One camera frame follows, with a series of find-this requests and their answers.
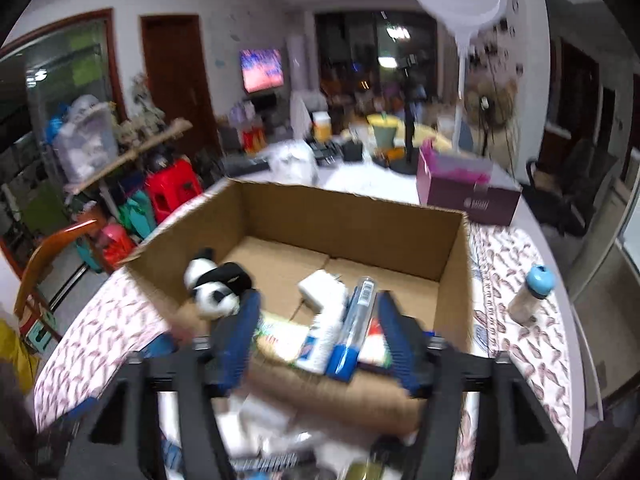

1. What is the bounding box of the white squeeze tube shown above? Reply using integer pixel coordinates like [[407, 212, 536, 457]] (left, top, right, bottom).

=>
[[295, 305, 348, 376]]

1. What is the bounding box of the clear blue toothbrush case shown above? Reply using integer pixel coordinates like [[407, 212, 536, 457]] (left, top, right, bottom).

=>
[[325, 275, 378, 381]]

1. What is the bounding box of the long wooden plank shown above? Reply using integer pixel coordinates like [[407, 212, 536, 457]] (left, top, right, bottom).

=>
[[65, 119, 193, 193]]

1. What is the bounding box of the orange drink container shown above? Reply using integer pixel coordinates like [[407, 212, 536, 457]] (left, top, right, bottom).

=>
[[312, 112, 333, 143]]

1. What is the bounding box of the brown wooden door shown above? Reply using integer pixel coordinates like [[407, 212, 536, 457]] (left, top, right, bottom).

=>
[[140, 14, 221, 161]]

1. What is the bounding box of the wall television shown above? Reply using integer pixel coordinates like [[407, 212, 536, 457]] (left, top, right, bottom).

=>
[[240, 49, 285, 93]]

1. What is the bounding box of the red white packet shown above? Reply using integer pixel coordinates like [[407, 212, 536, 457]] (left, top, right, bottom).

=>
[[357, 317, 396, 366]]

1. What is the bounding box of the panda plush toy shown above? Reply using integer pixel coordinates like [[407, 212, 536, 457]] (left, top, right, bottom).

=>
[[182, 247, 256, 321]]

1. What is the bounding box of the blue cap bottle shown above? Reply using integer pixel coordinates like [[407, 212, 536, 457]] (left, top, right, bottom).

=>
[[507, 264, 557, 327]]

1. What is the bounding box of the paisley printed quilt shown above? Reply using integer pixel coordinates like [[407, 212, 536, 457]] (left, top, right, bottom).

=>
[[32, 180, 573, 480]]

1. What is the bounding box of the wooden chair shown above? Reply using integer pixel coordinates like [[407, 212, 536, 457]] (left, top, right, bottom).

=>
[[14, 220, 108, 331]]

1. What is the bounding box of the green flower pot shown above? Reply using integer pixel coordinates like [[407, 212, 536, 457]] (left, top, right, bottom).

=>
[[372, 122, 398, 151]]

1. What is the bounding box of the glass sliding door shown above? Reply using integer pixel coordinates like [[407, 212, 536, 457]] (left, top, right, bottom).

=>
[[0, 9, 126, 271]]

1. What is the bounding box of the clear plastic storage bin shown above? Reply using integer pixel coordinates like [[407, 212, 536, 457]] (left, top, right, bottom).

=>
[[52, 95, 118, 183]]

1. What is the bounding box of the green label packet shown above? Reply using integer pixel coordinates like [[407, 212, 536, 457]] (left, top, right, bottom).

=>
[[252, 310, 311, 361]]

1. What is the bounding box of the black keyboard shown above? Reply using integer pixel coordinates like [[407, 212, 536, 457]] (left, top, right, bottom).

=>
[[220, 157, 271, 178]]

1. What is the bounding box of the black office chair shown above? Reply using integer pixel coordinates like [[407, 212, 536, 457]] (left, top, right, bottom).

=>
[[525, 150, 616, 236]]

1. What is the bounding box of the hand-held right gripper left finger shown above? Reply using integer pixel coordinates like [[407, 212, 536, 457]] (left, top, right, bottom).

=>
[[60, 290, 263, 480]]

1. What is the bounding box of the red pink bottle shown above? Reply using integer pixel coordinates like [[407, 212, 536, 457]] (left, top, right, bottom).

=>
[[97, 222, 136, 266]]

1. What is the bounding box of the red plastic stool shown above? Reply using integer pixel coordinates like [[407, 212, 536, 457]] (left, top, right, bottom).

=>
[[145, 160, 203, 223]]

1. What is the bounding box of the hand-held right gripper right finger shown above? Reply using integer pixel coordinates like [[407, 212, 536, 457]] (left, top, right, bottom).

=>
[[375, 291, 578, 480]]

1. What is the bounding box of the brown cardboard box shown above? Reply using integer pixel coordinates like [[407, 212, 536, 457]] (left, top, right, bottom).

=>
[[120, 177, 476, 436]]

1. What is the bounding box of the purple tissue box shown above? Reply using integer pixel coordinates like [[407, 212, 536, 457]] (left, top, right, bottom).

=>
[[416, 140, 523, 227]]

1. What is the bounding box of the white power adapter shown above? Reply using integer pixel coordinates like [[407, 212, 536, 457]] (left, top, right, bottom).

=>
[[297, 270, 346, 313]]

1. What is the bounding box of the dark balcony window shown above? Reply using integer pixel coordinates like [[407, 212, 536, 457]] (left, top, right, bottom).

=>
[[315, 10, 438, 111]]

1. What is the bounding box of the black stand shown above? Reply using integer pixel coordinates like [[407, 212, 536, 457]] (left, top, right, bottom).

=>
[[390, 75, 426, 176]]

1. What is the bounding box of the white plastic bag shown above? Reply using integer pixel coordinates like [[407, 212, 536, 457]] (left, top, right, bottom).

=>
[[267, 141, 321, 186]]

